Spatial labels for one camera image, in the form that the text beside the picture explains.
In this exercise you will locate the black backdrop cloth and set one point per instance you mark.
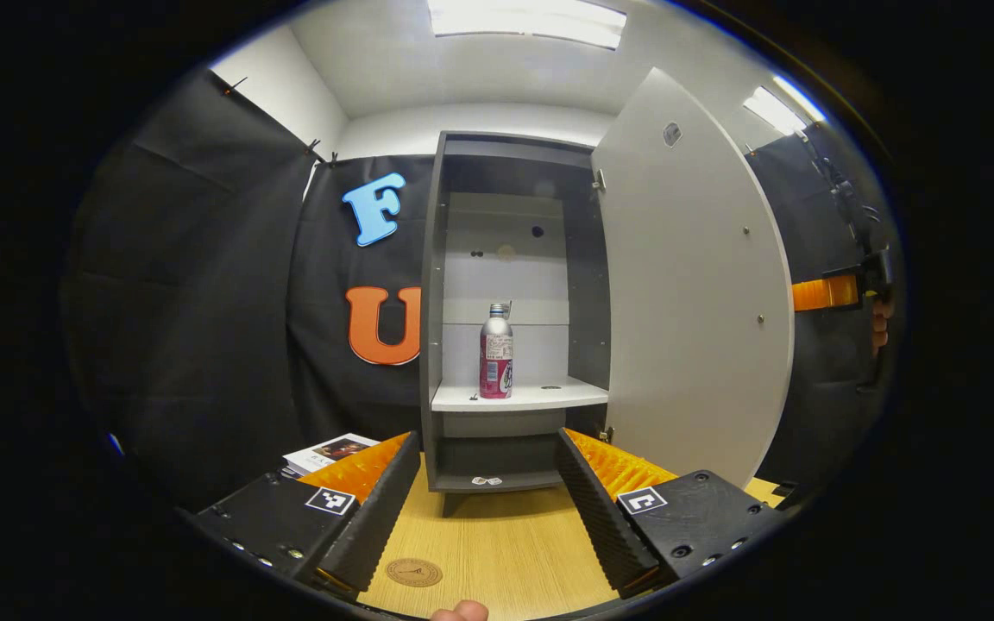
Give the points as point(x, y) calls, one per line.
point(204, 328)

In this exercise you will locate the grey cabinet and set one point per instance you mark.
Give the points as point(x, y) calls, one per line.
point(506, 259)

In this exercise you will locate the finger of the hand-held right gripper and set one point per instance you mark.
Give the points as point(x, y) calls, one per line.
point(825, 293)

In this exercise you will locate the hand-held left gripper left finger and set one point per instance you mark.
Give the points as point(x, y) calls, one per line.
point(372, 526)

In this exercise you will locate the ceiling light panel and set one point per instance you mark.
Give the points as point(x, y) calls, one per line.
point(782, 108)
point(527, 21)

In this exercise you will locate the silver bottle with red label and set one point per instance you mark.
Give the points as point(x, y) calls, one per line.
point(496, 354)

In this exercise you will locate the white cabinet shelf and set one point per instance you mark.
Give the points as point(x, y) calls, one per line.
point(540, 395)

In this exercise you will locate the beige cabinet door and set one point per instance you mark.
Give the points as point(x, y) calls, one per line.
point(687, 302)

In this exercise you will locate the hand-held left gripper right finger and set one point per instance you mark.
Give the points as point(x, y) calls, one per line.
point(600, 517)

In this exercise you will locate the round brown coaster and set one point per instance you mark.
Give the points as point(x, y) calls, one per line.
point(413, 573)

